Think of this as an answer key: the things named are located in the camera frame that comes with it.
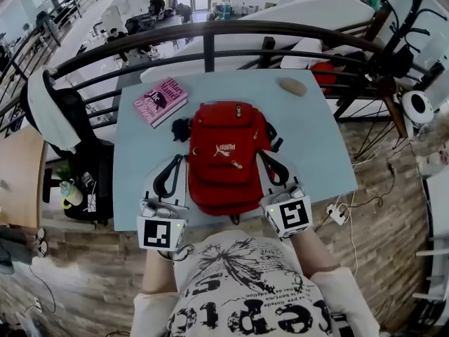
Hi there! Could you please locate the red backpack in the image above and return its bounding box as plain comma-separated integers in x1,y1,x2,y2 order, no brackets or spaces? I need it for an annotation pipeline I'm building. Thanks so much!
170,100,283,226

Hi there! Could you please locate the oval stone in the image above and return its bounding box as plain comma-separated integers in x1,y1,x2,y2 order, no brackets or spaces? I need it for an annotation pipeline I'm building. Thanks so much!
279,77,308,98

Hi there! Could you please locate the light blue table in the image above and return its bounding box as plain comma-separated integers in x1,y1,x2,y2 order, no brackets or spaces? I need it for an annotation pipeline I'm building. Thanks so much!
112,69,358,232

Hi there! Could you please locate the pink book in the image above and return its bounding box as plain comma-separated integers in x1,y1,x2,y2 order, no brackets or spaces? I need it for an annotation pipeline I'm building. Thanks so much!
133,77,189,129

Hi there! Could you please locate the white patterned box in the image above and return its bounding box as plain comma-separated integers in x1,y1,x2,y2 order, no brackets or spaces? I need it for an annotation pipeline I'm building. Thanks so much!
82,193,98,213

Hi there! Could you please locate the wooden desk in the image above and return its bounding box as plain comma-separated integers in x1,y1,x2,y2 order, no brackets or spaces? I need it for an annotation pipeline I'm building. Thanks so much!
0,126,48,230

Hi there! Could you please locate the person's left forearm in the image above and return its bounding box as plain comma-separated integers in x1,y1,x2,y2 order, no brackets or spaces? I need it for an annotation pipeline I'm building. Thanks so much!
142,249,176,294

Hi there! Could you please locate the black curved railing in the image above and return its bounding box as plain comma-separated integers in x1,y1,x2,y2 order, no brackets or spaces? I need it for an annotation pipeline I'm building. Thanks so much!
0,19,436,136

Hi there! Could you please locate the white round device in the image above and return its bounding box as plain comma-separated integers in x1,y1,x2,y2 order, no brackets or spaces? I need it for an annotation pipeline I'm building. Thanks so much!
401,90,436,124

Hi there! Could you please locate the white power strip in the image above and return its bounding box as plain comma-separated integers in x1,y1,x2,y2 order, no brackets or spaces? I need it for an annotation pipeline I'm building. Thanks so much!
326,204,350,224

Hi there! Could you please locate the white garment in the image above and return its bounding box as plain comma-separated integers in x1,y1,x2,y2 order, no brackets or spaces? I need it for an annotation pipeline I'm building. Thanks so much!
27,69,81,154

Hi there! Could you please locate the person's right forearm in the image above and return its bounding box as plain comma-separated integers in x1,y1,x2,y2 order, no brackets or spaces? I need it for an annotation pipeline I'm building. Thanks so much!
290,228,341,280

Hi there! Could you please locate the black hanging bag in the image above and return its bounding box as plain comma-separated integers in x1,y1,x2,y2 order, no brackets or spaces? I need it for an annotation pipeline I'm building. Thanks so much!
387,46,415,79

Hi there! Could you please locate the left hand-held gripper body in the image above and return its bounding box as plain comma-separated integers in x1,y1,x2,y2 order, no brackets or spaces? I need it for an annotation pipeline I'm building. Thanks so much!
135,198,191,251

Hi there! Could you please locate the person's printed white shirt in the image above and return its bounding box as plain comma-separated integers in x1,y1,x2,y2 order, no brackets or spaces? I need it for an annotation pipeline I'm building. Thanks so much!
130,230,382,337

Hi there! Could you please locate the wooden side table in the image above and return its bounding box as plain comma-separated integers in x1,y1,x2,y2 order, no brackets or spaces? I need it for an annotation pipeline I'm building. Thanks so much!
354,75,411,161

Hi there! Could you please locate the black cable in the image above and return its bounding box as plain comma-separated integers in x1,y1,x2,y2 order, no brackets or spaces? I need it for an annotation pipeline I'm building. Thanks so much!
314,161,397,231

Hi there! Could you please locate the green plant in pale mug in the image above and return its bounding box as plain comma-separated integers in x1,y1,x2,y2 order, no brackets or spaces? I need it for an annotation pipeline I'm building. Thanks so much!
55,166,84,210

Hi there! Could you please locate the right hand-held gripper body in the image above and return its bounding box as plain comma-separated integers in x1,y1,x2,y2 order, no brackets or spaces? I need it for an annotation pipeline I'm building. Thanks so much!
261,184,314,240

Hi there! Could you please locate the black office chair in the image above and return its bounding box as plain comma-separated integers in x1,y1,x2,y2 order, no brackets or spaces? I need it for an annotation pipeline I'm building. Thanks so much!
20,68,115,226

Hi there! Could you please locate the black coat rack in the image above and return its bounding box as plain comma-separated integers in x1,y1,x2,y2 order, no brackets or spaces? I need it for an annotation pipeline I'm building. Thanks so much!
364,0,439,84

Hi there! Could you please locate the white cable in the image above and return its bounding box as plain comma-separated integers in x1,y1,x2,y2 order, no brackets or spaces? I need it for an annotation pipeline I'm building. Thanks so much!
336,159,362,280

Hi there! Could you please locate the white desk frame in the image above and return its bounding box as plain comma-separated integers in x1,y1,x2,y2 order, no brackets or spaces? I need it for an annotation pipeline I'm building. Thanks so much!
412,173,449,329

